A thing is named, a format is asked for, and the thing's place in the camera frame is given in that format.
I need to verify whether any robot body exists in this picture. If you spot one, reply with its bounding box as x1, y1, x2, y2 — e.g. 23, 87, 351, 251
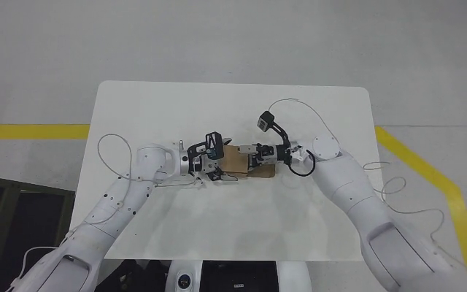
166, 259, 313, 292

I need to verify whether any small brown carton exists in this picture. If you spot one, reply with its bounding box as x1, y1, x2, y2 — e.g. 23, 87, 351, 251
217, 145, 277, 180

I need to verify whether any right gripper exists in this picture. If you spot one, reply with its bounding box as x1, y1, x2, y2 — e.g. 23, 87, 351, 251
238, 143, 293, 171

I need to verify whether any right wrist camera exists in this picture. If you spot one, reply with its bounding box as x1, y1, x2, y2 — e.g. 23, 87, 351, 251
256, 110, 292, 150

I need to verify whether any black cable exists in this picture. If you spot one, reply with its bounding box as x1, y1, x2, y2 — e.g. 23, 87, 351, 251
287, 148, 317, 178

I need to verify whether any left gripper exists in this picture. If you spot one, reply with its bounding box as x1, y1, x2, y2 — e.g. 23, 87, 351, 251
179, 137, 239, 183

